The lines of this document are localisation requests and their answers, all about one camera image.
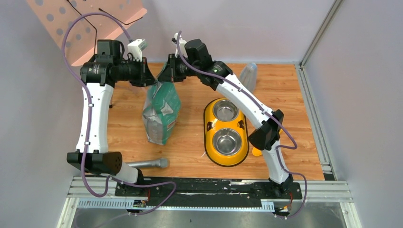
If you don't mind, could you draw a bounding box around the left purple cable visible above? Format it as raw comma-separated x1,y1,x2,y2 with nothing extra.
61,12,177,216

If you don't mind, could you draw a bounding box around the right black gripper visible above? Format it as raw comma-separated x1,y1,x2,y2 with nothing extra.
159,54,200,83

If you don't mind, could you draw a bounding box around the grey microphone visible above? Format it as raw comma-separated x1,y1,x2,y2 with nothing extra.
127,158,170,169

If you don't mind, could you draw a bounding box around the pink music stand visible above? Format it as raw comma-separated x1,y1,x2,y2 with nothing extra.
27,0,147,67

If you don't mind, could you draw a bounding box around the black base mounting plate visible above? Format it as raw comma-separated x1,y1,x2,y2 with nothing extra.
115,177,303,200

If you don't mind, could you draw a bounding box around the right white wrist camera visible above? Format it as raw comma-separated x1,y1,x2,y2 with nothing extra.
172,32,187,58

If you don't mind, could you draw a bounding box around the clear plastic container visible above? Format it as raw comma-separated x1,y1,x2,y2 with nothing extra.
239,63,258,93

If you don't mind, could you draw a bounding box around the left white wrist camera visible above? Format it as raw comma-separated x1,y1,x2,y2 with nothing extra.
127,39,148,62

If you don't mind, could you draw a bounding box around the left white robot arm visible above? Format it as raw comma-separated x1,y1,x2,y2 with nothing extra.
67,39,156,196

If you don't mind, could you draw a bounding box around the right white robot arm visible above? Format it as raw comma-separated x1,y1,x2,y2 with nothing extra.
157,37,294,199

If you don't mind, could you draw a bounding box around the aluminium frame rail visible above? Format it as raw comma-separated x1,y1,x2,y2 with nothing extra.
57,176,361,228

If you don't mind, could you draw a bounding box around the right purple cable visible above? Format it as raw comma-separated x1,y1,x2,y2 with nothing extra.
175,30,308,219

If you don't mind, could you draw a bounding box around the yellow plastic scoop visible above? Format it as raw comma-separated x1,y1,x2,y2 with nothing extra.
252,147,262,157

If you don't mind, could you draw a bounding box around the yellow double bowl feeder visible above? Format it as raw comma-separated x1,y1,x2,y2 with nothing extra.
203,98,249,167

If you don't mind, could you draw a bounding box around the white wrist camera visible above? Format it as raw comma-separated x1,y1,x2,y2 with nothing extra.
127,39,148,62
172,32,187,58

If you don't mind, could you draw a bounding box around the green pet food bag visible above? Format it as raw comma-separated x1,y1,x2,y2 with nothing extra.
142,82,181,145

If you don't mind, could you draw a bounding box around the purple cable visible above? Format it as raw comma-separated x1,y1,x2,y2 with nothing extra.
61,12,177,216
175,30,308,219

